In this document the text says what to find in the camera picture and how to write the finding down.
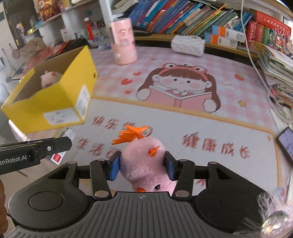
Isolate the pink duck plush toy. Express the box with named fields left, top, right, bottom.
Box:
left=112, top=125, right=176, bottom=194

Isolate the pink pig plush toy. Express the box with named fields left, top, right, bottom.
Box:
left=40, top=71, right=63, bottom=89

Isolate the small white box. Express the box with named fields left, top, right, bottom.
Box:
left=46, top=127, right=75, bottom=165

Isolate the pink cartoon desk mat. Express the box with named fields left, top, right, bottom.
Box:
left=45, top=45, right=289, bottom=192

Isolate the yellow cardboard box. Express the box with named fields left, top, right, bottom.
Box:
left=1, top=46, right=98, bottom=133

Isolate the black smartphone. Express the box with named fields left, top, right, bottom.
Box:
left=276, top=127, right=293, bottom=161

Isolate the white quilted handbag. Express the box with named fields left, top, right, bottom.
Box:
left=171, top=35, right=205, bottom=57

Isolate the pink cylindrical container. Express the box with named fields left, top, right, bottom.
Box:
left=109, top=18, right=138, bottom=65

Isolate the lower orange white box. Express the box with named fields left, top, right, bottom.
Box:
left=204, top=32, right=238, bottom=49

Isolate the orange white box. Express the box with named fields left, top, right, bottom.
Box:
left=212, top=25, right=245, bottom=43
left=204, top=32, right=238, bottom=49

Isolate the stack of papers and notebooks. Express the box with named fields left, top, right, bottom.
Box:
left=258, top=45, right=292, bottom=108

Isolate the upper orange white box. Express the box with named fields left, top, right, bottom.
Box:
left=212, top=25, right=245, bottom=43

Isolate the red fortune god figure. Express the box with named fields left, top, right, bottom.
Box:
left=34, top=0, right=61, bottom=22

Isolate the row of leaning books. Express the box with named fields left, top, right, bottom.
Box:
left=128, top=1, right=253, bottom=37

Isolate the red dictionary book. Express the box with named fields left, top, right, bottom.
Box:
left=250, top=9, right=292, bottom=37

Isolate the white charging cable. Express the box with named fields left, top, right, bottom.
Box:
left=240, top=0, right=293, bottom=124

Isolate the white bookshelf frame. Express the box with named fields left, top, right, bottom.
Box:
left=106, top=1, right=292, bottom=57

